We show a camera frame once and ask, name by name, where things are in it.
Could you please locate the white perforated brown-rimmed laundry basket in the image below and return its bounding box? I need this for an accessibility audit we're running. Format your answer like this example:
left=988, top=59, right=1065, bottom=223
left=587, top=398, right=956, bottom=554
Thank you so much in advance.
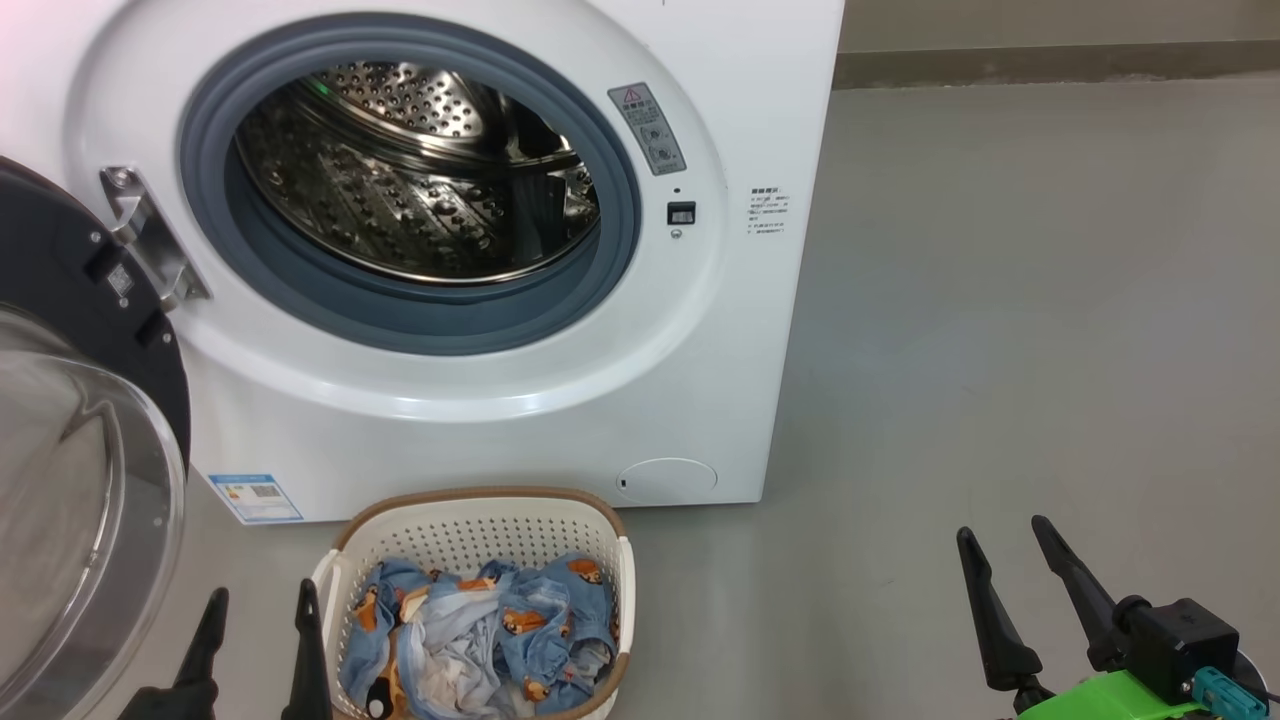
left=310, top=487, right=637, bottom=720

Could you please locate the grey warning sticker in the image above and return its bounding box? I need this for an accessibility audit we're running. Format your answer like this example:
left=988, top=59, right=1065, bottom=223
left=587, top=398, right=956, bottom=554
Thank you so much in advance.
left=608, top=82, right=688, bottom=178

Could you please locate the round black glass washer door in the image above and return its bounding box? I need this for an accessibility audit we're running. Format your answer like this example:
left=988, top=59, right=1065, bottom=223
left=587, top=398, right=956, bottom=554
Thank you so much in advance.
left=0, top=155, right=192, bottom=720

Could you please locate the round white filter cover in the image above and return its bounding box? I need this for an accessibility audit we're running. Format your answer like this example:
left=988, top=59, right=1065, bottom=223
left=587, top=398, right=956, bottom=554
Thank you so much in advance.
left=617, top=458, right=719, bottom=505

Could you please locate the metal door hinge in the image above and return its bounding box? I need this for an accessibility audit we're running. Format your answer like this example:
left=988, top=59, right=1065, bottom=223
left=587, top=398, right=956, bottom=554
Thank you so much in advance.
left=98, top=165, right=212, bottom=314

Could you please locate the blue energy label sticker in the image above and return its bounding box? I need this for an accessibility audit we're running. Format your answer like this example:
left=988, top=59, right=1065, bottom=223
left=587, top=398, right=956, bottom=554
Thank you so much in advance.
left=208, top=473, right=304, bottom=525

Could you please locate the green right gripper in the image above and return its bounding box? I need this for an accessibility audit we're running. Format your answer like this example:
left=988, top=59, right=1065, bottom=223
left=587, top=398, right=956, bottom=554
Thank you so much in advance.
left=956, top=514, right=1217, bottom=720

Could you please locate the grey wall baseboard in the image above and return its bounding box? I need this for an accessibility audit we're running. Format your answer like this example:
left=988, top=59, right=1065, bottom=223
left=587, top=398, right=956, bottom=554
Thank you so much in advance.
left=833, top=40, right=1280, bottom=91

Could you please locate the teal right camera connector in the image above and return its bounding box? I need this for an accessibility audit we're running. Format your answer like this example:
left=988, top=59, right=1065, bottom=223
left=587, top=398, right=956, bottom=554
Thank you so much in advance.
left=1192, top=668, right=1269, bottom=720

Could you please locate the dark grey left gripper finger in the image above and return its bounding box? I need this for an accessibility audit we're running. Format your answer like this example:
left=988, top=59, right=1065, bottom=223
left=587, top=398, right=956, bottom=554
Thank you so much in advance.
left=177, top=588, right=229, bottom=688
left=280, top=578, right=333, bottom=720

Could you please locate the white front-load washing machine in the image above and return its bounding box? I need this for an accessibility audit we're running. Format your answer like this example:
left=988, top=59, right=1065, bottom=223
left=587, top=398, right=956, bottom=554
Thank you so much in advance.
left=0, top=0, right=846, bottom=527

